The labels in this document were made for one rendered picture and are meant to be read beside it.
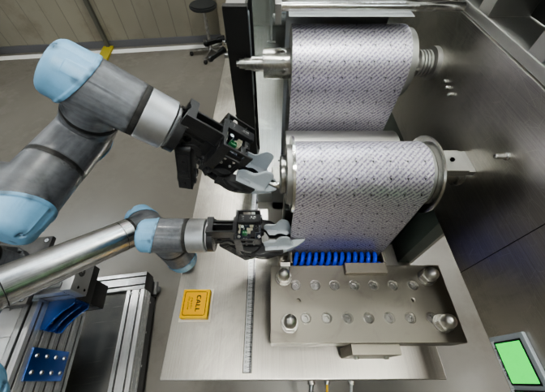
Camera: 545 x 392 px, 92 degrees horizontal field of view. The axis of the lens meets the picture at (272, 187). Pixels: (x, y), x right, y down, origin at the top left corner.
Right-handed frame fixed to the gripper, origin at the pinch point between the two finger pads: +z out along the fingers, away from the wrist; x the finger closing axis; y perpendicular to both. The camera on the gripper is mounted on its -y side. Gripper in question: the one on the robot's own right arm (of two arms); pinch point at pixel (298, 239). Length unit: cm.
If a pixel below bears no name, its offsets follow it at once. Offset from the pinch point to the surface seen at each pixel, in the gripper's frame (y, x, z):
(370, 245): -3.0, -0.2, 17.2
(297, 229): 5.4, -0.3, -0.8
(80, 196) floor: -109, 87, -151
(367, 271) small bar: -4.2, -6.0, 15.7
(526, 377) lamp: 10.2, -25.8, 29.4
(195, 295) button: -16.6, -8.2, -26.2
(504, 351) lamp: 8.2, -22.6, 29.4
